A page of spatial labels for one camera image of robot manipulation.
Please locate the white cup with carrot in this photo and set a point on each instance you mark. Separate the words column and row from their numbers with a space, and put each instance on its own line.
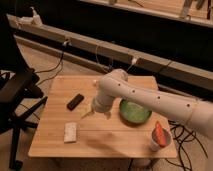
column 160, row 138

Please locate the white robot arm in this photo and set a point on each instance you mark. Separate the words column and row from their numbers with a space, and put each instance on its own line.
column 194, row 113

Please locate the black rectangular block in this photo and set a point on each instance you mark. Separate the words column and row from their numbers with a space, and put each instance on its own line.
column 75, row 102

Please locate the wooden table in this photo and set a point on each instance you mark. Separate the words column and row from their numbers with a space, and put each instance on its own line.
column 97, row 135

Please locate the white spray bottle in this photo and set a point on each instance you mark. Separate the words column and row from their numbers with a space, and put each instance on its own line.
column 35, row 19

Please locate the black office chair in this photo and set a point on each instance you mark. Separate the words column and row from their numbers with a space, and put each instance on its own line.
column 17, row 82

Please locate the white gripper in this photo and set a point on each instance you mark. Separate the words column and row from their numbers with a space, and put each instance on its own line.
column 97, row 107

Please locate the green ceramic bowl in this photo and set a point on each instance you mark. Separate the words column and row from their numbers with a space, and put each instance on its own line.
column 133, row 113

